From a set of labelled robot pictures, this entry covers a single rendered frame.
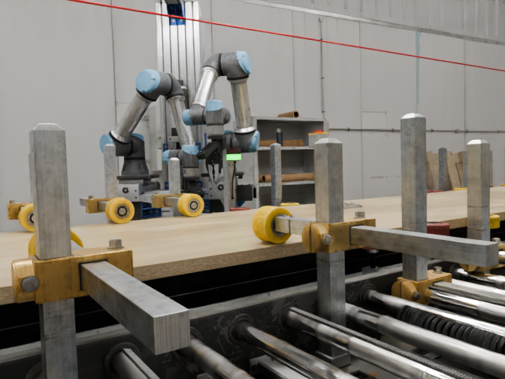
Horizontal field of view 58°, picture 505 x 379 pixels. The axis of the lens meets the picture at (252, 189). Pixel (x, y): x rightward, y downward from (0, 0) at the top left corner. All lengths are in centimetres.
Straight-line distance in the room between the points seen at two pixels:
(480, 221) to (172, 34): 211
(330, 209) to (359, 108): 512
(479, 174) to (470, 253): 49
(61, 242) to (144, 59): 408
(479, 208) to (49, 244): 90
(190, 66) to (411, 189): 200
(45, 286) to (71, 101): 385
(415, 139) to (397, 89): 543
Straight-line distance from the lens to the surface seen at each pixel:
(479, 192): 115
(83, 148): 437
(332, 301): 82
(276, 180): 206
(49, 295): 59
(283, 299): 83
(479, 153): 114
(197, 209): 160
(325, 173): 78
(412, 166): 95
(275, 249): 98
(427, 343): 75
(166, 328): 37
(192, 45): 278
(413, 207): 96
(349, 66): 587
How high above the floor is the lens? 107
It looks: 3 degrees down
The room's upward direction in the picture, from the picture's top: 2 degrees counter-clockwise
